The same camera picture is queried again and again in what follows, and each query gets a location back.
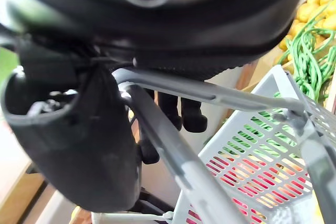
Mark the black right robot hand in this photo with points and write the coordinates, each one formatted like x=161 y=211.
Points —
x=183 y=32

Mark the green long beans bundle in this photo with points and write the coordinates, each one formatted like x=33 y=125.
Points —
x=262 y=124
x=308 y=66

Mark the grey plastic shopping basket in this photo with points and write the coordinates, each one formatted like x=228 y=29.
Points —
x=262 y=90

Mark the wooden shelf board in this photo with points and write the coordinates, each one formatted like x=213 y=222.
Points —
x=18 y=197

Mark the red produce pile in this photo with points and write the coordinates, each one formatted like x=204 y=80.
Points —
x=249 y=179

